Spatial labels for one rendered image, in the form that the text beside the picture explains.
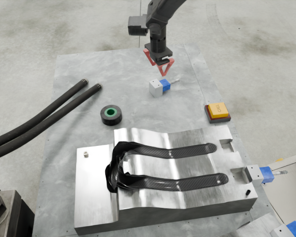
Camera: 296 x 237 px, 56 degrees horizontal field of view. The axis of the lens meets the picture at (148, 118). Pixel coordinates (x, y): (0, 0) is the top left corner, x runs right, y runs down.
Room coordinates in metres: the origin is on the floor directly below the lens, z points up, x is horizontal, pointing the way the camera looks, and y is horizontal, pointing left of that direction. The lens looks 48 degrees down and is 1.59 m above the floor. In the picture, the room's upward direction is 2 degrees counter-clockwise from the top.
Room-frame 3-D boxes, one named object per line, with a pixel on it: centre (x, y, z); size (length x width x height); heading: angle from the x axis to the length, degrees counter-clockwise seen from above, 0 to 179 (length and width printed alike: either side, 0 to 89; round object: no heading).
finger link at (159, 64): (0.83, -0.06, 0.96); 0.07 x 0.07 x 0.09; 27
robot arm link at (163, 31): (0.85, -0.04, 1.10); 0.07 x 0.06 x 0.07; 80
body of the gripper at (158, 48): (0.85, -0.04, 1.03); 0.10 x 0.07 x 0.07; 27
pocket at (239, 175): (0.40, -0.26, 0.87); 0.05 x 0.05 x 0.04; 7
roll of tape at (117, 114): (0.71, 0.14, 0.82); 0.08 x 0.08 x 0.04
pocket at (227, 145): (0.50, -0.25, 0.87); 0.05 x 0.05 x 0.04; 7
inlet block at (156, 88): (0.87, -0.08, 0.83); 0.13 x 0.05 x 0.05; 118
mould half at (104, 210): (0.43, -0.03, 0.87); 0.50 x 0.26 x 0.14; 97
